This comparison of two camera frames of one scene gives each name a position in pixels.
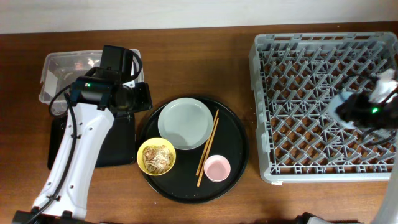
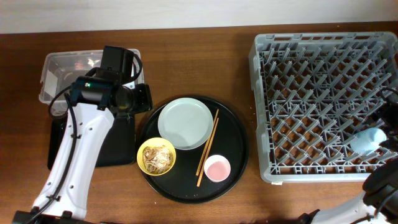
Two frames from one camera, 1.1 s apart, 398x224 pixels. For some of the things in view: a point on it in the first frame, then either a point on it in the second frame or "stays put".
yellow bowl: (156, 156) stays put
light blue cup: (341, 98) → (365, 141)
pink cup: (217, 168) stays put
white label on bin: (51, 83) stays put
